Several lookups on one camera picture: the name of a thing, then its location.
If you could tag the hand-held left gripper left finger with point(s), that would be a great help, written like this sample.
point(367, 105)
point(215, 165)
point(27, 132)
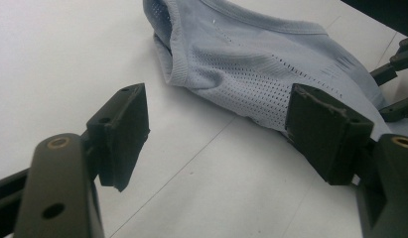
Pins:
point(122, 139)

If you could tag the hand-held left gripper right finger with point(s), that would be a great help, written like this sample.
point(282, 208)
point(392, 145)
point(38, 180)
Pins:
point(327, 139)

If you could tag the light blue tank top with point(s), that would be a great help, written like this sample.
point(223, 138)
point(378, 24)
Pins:
point(244, 66)

